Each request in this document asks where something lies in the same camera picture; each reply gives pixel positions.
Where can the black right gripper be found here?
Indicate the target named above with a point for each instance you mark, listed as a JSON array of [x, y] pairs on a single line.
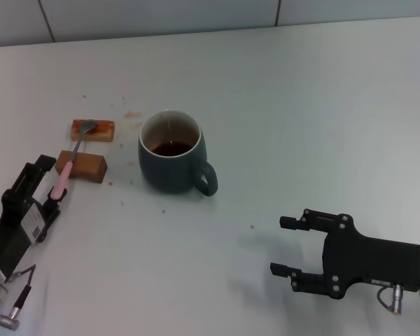
[[371, 260]]

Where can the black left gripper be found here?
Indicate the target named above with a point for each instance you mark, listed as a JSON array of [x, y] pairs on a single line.
[[10, 238]]

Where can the dark grey ceramic cup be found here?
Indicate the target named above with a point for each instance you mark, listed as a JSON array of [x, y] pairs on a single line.
[[168, 168]]

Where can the brown notched wooden block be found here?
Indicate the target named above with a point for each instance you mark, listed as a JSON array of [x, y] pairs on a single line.
[[89, 168]]

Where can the light stained wooden block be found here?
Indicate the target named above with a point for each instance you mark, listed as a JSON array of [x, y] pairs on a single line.
[[103, 131]]

